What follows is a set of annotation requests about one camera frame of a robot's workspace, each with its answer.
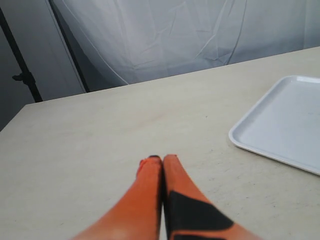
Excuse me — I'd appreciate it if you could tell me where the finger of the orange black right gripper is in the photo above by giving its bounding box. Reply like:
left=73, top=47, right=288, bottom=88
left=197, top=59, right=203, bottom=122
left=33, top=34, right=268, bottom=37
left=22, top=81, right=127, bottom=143
left=163, top=154, right=261, bottom=240

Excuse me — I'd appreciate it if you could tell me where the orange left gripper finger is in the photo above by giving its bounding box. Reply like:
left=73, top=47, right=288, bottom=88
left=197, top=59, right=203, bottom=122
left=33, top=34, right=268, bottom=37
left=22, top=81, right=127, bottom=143
left=73, top=155, right=162, bottom=240

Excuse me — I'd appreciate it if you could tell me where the white plastic tray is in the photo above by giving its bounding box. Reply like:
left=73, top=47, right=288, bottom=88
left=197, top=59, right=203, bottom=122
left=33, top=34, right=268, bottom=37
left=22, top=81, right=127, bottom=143
left=228, top=75, right=320, bottom=175

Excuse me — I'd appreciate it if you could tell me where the white backdrop cloth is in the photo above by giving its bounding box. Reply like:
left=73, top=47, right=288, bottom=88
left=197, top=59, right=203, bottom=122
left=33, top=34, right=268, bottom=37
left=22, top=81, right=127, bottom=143
left=53, top=0, right=320, bottom=86

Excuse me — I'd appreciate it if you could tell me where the black stand pole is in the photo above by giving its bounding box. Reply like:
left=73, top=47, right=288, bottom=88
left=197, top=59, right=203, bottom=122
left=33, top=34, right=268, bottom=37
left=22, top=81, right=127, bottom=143
left=0, top=9, right=43, bottom=103

